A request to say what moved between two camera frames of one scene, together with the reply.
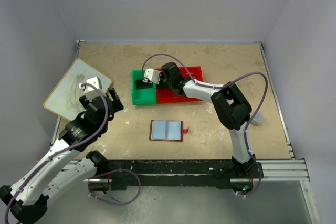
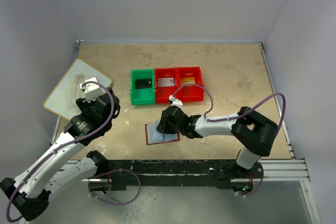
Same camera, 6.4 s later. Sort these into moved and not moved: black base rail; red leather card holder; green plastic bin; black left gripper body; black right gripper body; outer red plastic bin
Moved: black right gripper body; red leather card holder
Not moved: black left gripper body; outer red plastic bin; green plastic bin; black base rail
